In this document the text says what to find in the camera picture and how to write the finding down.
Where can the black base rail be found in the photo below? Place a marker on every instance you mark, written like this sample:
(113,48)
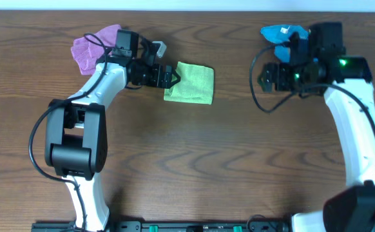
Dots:
(258,225)

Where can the purple folded cloth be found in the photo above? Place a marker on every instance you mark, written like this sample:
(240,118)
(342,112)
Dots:
(85,53)

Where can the large green microfiber cloth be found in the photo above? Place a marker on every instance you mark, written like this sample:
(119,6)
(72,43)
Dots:
(196,85)

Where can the blue crumpled cloth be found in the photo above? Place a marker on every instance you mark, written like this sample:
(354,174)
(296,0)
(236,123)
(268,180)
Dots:
(281,33)

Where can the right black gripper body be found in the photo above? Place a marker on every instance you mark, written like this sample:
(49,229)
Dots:
(292,79)

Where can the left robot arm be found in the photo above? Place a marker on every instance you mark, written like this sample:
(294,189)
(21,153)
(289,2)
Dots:
(76,134)

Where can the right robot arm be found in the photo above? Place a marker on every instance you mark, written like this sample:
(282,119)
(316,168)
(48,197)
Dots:
(350,99)

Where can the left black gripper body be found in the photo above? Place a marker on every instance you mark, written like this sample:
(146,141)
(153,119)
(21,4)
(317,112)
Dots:
(149,77)

